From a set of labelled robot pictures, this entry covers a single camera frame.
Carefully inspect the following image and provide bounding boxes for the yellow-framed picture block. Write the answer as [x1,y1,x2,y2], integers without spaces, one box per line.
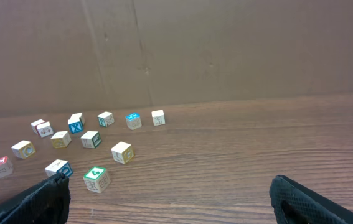
[50,131,72,149]

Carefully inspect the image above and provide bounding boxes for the red car picture block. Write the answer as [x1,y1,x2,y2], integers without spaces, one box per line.
[37,121,54,138]

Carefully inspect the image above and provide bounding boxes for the blue-sided wooden block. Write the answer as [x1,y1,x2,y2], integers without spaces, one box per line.
[45,159,73,177]

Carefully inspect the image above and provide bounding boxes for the yellow-sided anchor block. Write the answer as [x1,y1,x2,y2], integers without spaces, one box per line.
[111,142,135,164]

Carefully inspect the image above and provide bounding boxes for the red letter E block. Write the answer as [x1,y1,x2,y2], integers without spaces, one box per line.
[0,156,14,178]

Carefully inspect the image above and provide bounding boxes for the blue letter X block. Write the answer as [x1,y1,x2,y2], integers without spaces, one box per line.
[67,118,83,134]

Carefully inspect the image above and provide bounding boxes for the light blue topped block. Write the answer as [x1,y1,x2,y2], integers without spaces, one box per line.
[125,113,142,130]

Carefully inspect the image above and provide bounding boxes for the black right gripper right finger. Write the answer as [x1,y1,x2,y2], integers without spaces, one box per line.
[269,175,353,224]

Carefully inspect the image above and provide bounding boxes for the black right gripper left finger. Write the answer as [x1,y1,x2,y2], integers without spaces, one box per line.
[0,174,70,224]

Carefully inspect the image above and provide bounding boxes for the yellow letter C block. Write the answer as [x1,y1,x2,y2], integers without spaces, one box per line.
[11,140,36,159]

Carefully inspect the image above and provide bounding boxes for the red-sided wooden block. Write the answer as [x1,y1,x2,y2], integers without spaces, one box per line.
[31,119,45,134]

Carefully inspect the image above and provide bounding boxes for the plain wooden block behind X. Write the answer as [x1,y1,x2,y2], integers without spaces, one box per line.
[70,113,85,125]

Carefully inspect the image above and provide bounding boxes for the green number 4 block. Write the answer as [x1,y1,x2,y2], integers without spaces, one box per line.
[83,166,111,193]

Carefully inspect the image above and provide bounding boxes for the green letter E block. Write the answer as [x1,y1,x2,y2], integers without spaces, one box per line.
[80,131,102,149]

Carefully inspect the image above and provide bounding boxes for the green-sided picture block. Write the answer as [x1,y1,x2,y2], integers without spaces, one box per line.
[97,111,115,127]

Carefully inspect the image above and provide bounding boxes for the plain hourglass picture block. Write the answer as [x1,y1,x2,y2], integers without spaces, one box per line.
[151,110,166,126]

